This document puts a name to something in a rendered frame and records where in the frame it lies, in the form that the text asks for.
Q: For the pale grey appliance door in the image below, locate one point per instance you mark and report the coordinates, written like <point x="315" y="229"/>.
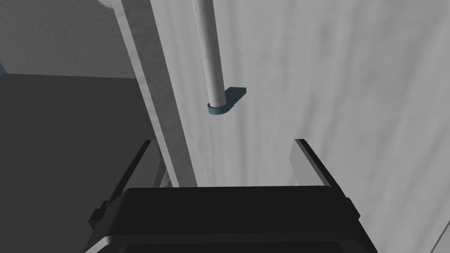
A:
<point x="316" y="88"/>

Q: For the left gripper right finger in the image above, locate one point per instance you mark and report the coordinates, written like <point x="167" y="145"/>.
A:
<point x="309" y="165"/>

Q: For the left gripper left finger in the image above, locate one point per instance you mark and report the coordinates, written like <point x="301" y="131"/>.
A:
<point x="144" y="167"/>

